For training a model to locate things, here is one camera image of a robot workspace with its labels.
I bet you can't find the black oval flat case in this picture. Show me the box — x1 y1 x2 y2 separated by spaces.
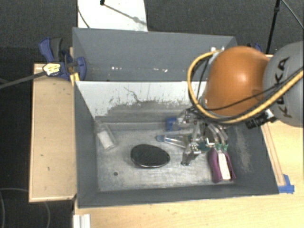
130 143 171 169

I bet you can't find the grey metal bin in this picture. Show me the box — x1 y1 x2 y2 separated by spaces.
72 27 280 209

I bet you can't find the small blue plastic object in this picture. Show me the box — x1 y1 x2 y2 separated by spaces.
165 117 178 132

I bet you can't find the clear plastic bottle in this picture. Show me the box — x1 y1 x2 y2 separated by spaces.
94 120 118 151

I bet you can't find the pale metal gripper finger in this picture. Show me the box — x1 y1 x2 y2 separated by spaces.
181 142 202 166
155 134 191 149

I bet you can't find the black cylinder on white bracket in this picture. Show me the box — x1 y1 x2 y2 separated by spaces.
245 109 277 130

